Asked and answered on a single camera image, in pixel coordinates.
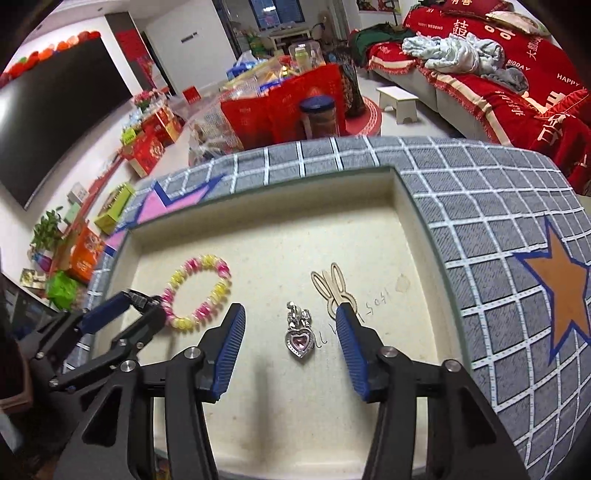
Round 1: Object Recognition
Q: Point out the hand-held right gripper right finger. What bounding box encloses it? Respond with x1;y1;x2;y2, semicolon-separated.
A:
335;305;532;480

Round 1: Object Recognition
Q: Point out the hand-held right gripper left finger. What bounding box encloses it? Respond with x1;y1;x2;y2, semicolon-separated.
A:
54;303;247;480

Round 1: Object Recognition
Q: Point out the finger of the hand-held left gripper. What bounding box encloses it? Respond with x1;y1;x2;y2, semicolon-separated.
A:
34;290;160;365
48;302;168;394

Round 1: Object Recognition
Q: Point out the pink yellow bead bracelet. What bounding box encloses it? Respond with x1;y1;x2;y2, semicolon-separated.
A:
161;254;232;332

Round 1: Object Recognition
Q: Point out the beige felt tray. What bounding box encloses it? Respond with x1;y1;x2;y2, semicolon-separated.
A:
85;167;468;468

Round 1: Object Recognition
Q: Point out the bright green bag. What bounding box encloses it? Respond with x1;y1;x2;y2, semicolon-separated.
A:
46;271;79;309

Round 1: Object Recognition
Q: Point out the wooden rabbit clip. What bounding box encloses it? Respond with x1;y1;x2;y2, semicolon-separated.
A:
310;263;358;320

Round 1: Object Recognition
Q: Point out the silver heart pendant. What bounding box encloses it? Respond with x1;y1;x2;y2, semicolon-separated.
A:
284;300;315;363

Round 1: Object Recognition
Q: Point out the orange printed box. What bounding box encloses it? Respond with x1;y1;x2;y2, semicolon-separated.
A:
65;222;107;283

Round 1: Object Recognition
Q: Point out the dark flat screen device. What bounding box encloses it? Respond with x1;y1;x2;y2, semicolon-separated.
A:
0;273;61;326

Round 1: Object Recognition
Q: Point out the green potted plant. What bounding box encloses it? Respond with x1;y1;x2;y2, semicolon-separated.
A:
30;210;65;259

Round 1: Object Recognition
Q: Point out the yellow green box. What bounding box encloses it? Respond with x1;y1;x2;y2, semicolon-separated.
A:
95;182;136;235

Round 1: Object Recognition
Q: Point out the red gift box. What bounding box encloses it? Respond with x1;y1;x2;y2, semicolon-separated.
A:
122;134;164;177
148;111;183;144

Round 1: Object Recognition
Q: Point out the grey checked tablecloth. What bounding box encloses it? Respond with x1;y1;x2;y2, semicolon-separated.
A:
85;136;591;480

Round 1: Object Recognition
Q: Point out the black television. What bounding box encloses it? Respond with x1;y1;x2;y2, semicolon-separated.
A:
0;36;134;210

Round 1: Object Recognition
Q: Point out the clear plastic snack bag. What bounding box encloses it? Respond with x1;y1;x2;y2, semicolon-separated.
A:
189;108;241;164

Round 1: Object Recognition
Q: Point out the small red gift bag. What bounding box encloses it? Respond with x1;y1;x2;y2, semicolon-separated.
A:
221;95;273;152

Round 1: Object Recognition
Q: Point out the round red rug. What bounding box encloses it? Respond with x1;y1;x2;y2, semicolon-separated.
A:
344;95;383;136

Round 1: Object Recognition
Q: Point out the jar with blue lid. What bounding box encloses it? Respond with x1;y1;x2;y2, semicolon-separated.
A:
300;96;337;139

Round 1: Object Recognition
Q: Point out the white wooden stool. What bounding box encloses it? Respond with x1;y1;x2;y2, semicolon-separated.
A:
376;85;420;124

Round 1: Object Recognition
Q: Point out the large red gift bag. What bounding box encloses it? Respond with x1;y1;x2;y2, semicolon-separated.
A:
265;64;347;145

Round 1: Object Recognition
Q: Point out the dark patterned bag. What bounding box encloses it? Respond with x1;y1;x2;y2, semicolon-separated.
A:
330;48;365;118

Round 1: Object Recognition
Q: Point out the red orange pompom garland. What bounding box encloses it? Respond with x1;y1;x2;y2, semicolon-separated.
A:
0;28;102;88

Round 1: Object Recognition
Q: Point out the red sofa with blankets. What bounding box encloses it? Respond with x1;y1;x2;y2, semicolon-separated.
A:
348;0;591;195

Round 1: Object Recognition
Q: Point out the clear plastic jar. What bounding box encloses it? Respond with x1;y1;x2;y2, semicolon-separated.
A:
288;41;324;73

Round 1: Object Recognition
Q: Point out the dark green cloth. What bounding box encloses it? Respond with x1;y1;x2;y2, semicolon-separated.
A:
348;25;416;70

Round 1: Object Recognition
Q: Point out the white low cabinet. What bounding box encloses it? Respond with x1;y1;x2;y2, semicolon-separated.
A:
269;28;311;51

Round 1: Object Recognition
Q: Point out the light blue blanket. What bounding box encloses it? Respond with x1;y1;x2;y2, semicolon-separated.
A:
402;34;529;90

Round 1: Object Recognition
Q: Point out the red pillow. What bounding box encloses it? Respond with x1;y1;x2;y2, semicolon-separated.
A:
536;88;591;121

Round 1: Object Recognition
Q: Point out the dark window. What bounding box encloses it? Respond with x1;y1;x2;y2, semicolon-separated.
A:
249;0;305;26

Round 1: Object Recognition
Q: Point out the beige green cushion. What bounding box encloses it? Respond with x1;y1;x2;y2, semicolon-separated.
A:
485;9;550;35

